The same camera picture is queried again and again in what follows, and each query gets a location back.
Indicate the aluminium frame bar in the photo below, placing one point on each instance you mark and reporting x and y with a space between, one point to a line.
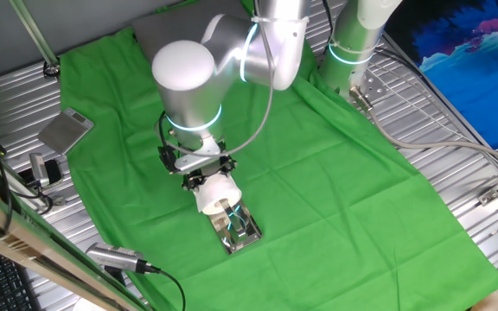
15 242

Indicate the green cloth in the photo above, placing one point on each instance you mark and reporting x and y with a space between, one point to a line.
340 194

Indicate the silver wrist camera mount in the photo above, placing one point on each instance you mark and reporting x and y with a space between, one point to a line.
197 160

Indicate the grey flat pad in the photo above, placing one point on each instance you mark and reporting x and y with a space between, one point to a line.
167 26

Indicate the silver ribbed camera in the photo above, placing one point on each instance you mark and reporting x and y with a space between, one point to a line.
115 257

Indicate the aluminium frame strut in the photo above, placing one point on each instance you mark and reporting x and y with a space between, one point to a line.
33 30

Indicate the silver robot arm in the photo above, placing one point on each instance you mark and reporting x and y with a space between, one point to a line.
188 86

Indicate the blue painted picture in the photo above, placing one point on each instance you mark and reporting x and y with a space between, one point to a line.
469 78

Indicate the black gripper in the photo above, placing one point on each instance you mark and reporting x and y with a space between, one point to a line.
210 172

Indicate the black clamp bracket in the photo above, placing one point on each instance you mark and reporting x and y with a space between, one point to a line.
53 170

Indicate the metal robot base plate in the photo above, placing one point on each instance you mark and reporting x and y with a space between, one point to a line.
374 88

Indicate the small silver camera on mount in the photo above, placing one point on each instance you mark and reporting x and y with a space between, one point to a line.
38 168

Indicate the black camera stand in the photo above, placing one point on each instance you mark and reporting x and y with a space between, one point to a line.
115 274

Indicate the silver digital kitchen scale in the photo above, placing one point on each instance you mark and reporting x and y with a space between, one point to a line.
63 131

